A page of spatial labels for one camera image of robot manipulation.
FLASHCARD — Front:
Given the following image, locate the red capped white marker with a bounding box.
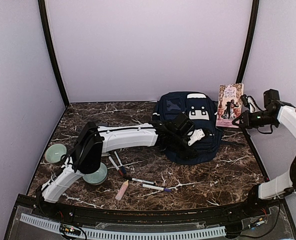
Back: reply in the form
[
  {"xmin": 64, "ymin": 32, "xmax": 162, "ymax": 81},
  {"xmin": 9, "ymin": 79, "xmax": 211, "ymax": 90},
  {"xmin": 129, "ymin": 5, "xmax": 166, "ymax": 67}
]
[{"xmin": 108, "ymin": 156, "xmax": 123, "ymax": 176}]

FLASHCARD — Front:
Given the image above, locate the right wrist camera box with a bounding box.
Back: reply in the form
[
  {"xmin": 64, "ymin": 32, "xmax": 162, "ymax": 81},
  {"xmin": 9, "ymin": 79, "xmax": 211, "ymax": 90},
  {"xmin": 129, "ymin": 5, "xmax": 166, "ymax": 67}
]
[{"xmin": 263, "ymin": 89, "xmax": 280, "ymax": 108}]

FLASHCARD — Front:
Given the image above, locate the blue capped white marker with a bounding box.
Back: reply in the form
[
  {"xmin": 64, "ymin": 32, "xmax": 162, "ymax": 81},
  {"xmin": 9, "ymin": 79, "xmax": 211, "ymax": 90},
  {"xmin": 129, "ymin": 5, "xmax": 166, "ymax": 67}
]
[{"xmin": 114, "ymin": 151, "xmax": 127, "ymax": 175}]

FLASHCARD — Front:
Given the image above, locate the celadon green bowl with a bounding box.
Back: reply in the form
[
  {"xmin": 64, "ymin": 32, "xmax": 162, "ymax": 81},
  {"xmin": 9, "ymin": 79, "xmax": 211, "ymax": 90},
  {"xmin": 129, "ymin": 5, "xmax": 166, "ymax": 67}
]
[
  {"xmin": 45, "ymin": 143, "xmax": 67, "ymax": 164},
  {"xmin": 82, "ymin": 163, "xmax": 108, "ymax": 186}
]

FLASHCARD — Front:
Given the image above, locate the black capped white marker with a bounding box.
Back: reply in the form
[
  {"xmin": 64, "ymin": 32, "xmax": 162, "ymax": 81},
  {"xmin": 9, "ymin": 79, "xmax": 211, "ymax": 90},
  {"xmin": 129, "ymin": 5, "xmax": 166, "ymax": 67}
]
[{"xmin": 123, "ymin": 175, "xmax": 156, "ymax": 186}]

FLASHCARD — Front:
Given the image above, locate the white slotted cable duct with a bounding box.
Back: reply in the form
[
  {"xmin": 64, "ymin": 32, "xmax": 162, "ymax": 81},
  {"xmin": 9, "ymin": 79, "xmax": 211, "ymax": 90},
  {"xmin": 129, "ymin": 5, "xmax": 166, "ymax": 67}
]
[{"xmin": 19, "ymin": 213, "xmax": 226, "ymax": 240}]

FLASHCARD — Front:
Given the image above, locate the pink pencil-shaped eraser tube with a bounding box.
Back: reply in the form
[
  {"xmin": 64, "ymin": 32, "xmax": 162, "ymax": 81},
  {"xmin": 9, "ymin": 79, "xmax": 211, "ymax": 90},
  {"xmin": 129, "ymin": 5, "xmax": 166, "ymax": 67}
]
[{"xmin": 115, "ymin": 180, "xmax": 129, "ymax": 201}]

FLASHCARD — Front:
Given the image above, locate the pink Shakespeare story book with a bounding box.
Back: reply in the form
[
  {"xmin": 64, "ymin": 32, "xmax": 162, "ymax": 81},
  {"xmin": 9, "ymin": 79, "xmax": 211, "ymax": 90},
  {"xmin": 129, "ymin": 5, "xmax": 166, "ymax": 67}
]
[{"xmin": 216, "ymin": 83, "xmax": 244, "ymax": 128}]

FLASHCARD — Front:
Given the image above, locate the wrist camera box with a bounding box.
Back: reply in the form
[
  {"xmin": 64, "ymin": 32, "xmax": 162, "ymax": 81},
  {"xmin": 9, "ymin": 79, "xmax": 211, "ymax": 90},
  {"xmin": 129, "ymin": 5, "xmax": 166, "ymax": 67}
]
[
  {"xmin": 263, "ymin": 89, "xmax": 280, "ymax": 108},
  {"xmin": 173, "ymin": 112, "xmax": 195, "ymax": 136}
]

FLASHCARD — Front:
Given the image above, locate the right black frame post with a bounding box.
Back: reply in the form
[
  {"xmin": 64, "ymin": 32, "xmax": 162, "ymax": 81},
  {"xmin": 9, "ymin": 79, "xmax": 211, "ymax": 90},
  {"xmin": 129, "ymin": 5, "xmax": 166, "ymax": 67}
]
[{"xmin": 235, "ymin": 0, "xmax": 260, "ymax": 84}]

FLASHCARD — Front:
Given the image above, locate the far celadon green bowl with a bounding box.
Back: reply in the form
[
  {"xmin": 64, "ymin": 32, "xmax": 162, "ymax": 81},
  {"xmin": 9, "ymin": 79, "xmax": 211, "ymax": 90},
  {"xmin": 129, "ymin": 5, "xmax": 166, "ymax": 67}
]
[{"xmin": 45, "ymin": 143, "xmax": 67, "ymax": 164}]

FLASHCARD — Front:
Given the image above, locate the black frame post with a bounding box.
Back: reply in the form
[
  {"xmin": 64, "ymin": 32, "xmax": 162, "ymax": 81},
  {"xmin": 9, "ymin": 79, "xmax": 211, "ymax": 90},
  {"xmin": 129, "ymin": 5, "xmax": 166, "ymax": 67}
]
[
  {"xmin": 37, "ymin": 0, "xmax": 70, "ymax": 108},
  {"xmin": 235, "ymin": 0, "xmax": 260, "ymax": 84}
]

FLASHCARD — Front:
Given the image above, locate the left black frame post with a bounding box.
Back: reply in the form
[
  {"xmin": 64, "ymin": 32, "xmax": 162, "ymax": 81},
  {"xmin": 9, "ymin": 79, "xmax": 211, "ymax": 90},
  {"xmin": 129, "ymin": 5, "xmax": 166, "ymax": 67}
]
[{"xmin": 37, "ymin": 0, "xmax": 70, "ymax": 108}]

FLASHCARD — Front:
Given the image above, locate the small green circuit board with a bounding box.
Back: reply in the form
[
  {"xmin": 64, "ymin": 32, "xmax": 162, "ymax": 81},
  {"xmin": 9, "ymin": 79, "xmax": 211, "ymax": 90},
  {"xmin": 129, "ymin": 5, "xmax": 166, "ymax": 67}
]
[{"xmin": 59, "ymin": 224, "xmax": 81, "ymax": 236}]

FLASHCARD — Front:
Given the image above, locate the near celadon green bowl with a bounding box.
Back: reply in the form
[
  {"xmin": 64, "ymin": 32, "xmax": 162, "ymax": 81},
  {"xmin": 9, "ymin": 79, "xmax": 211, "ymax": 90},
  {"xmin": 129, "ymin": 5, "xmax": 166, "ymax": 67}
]
[{"xmin": 82, "ymin": 163, "xmax": 108, "ymax": 186}]

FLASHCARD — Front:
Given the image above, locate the navy blue student backpack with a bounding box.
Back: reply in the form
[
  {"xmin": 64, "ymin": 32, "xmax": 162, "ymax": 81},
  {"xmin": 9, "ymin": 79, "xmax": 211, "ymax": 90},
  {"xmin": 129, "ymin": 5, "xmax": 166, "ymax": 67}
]
[{"xmin": 152, "ymin": 91, "xmax": 223, "ymax": 165}]

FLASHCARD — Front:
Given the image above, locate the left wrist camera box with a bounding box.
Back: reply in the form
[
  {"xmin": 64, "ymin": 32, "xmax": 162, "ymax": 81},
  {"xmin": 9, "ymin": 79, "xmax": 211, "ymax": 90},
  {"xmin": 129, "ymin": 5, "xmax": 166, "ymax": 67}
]
[{"xmin": 173, "ymin": 112, "xmax": 195, "ymax": 136}]

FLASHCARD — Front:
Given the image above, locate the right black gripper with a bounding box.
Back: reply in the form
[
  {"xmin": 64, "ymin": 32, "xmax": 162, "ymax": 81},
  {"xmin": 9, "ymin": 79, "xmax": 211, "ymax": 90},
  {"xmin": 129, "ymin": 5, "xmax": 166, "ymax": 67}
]
[{"xmin": 233, "ymin": 109, "xmax": 279, "ymax": 129}]

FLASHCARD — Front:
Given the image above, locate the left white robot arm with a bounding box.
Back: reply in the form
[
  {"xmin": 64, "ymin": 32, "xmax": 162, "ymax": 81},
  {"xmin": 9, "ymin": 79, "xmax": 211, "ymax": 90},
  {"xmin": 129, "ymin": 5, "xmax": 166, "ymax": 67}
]
[{"xmin": 36, "ymin": 120, "xmax": 213, "ymax": 218}]

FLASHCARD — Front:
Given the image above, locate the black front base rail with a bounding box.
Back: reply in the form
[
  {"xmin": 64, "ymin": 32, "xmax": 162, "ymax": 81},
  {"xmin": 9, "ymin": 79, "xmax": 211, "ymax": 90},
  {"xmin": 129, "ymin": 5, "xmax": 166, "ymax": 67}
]
[{"xmin": 15, "ymin": 194, "xmax": 278, "ymax": 225}]

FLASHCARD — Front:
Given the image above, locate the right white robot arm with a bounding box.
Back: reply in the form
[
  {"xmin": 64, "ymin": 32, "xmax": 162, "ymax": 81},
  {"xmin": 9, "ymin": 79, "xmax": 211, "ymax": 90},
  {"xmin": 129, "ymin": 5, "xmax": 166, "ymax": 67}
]
[{"xmin": 233, "ymin": 89, "xmax": 296, "ymax": 217}]

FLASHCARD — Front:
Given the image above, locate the purple capped white marker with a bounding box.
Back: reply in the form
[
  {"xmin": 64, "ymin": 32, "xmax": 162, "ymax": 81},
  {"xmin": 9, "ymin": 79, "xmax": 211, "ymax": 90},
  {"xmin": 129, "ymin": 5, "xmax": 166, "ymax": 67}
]
[{"xmin": 142, "ymin": 184, "xmax": 171, "ymax": 192}]

